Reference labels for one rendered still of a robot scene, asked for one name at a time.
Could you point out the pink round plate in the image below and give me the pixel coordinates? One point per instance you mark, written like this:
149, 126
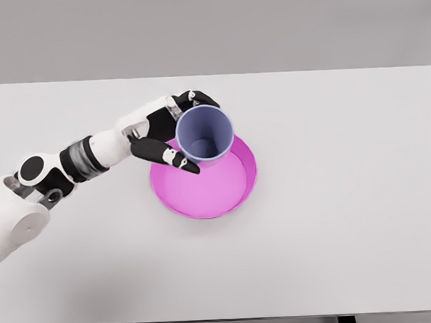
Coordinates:
209, 190

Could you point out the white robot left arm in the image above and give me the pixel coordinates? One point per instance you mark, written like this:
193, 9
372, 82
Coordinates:
93, 152

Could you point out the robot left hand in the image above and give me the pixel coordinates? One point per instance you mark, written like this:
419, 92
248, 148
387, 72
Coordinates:
156, 123

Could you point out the lavender blue cup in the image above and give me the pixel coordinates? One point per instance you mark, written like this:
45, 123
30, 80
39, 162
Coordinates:
204, 135

